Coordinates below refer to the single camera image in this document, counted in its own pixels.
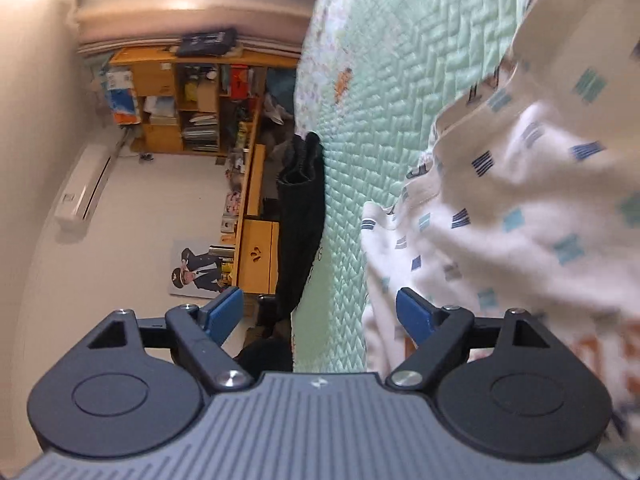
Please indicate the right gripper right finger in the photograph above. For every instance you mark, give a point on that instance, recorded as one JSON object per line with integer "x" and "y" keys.
{"x": 439, "y": 335}

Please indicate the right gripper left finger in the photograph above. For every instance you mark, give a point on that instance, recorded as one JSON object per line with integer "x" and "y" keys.
{"x": 198, "y": 335}

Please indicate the white letter-print shirt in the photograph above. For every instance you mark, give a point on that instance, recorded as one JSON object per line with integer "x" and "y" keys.
{"x": 528, "y": 197}

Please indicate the cartoon boy poster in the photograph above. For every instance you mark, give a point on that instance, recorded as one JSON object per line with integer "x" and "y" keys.
{"x": 200, "y": 269}

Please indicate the yellow wooden desk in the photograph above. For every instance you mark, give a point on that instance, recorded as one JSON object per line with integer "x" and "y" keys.
{"x": 255, "y": 268}

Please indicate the black folded garment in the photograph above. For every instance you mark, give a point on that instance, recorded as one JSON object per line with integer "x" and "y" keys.
{"x": 302, "y": 203}

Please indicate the white air conditioner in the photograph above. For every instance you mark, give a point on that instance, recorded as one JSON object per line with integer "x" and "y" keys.
{"x": 84, "y": 187}

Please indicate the wooden bookshelf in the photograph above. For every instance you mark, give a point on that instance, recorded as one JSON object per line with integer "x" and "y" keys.
{"x": 202, "y": 105}

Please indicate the green quilted bee bedspread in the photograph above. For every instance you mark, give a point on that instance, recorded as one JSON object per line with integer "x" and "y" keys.
{"x": 373, "y": 77}

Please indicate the pink curtain left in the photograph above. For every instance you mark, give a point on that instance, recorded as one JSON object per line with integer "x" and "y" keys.
{"x": 200, "y": 5}

